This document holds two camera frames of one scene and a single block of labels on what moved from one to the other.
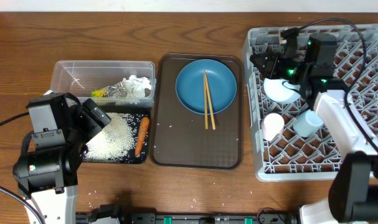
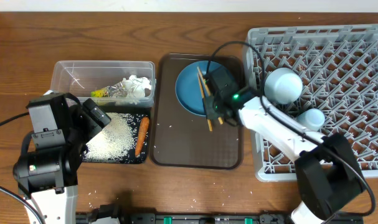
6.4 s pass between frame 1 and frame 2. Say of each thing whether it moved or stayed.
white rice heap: stayed
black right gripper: moved
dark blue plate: stayed
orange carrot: stayed
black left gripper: stayed
